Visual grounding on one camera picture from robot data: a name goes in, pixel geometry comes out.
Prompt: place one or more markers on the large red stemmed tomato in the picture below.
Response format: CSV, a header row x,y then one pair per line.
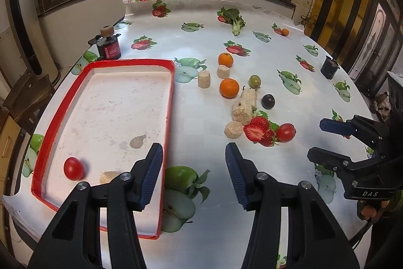
x,y
285,132

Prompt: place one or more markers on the round pale sugarcane piece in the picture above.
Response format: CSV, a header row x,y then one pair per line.
x,y
233,130

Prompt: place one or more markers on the left small sugarcane cylinder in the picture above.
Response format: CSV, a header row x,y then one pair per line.
x,y
203,79

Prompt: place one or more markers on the orange tangerine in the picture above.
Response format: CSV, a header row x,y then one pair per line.
x,y
225,59
229,88

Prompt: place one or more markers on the small sugarcane cylinder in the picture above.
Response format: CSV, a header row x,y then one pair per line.
x,y
223,72
203,79

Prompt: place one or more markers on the long sugarcane chunk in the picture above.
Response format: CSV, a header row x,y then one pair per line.
x,y
249,95

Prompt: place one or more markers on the right small sugarcane cylinder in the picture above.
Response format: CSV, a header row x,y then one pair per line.
x,y
223,72

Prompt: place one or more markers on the red rimmed white tray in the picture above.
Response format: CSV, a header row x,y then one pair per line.
x,y
108,119

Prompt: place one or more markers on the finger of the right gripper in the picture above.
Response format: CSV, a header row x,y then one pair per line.
x,y
330,160
337,127

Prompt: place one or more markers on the white standing air conditioner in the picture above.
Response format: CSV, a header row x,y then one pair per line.
x,y
27,34

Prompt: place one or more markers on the small red tomato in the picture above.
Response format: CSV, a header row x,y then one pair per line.
x,y
73,169

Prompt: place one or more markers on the large rough sugarcane chunk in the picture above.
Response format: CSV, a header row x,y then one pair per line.
x,y
242,111

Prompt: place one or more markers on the small black cup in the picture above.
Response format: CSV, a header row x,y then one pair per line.
x,y
329,68

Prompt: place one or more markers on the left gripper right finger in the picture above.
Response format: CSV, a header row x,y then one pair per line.
x,y
315,239

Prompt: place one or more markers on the pointed beige sugarcane chunk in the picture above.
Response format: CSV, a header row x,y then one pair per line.
x,y
108,176

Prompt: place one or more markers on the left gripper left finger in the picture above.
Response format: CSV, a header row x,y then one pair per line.
x,y
72,239

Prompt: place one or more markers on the brown wooden chair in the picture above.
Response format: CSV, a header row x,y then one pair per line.
x,y
27,100

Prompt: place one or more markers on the green grape with stem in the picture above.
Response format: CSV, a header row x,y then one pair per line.
x,y
254,82

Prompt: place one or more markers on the red black tape dispenser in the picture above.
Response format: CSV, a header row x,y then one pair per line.
x,y
107,44

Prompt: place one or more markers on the person's right hand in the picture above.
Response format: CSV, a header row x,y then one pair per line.
x,y
372,211

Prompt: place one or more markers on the dark purple grape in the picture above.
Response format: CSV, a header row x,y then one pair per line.
x,y
268,101

